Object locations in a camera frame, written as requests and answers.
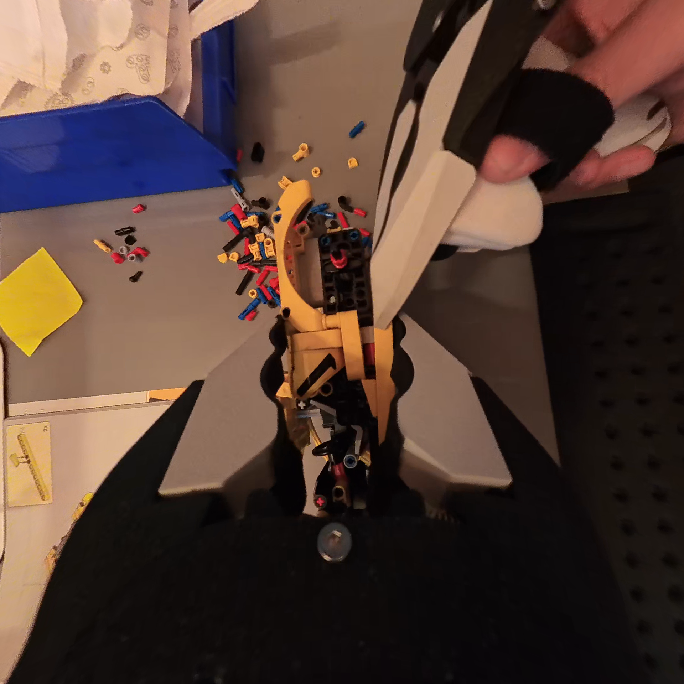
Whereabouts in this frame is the yellow brick car model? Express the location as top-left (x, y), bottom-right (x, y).
top-left (270, 179), bottom-right (399, 516)

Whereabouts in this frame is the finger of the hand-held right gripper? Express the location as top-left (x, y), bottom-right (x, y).
top-left (377, 99), bottom-right (420, 252)
top-left (370, 0), bottom-right (491, 329)

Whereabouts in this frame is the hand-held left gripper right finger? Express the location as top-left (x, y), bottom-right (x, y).
top-left (369, 312), bottom-right (514, 516)

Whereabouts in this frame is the blue plastic bin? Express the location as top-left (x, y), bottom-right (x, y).
top-left (0, 21), bottom-right (238, 214)

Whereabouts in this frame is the large pile of brick pins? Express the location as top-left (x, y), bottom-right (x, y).
top-left (216, 122), bottom-right (375, 321)

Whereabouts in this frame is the person's right hand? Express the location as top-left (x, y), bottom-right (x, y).
top-left (477, 0), bottom-right (684, 201)

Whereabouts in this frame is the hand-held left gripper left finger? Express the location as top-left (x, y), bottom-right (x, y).
top-left (159, 315), bottom-right (305, 516)

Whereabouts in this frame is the small group of brick pins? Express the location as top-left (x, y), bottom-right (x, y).
top-left (93, 204), bottom-right (149, 284)

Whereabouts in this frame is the yellow sticky note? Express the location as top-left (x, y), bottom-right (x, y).
top-left (0, 247), bottom-right (83, 357)

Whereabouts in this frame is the black perforated chair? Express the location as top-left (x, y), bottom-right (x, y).
top-left (532, 160), bottom-right (684, 684)

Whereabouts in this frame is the grey desk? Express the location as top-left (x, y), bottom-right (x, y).
top-left (0, 0), bottom-right (631, 471)

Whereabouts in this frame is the white crumpled paper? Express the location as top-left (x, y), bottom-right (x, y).
top-left (0, 0), bottom-right (257, 115)

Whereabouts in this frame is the open instruction booklet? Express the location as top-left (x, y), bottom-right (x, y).
top-left (0, 389), bottom-right (188, 684)

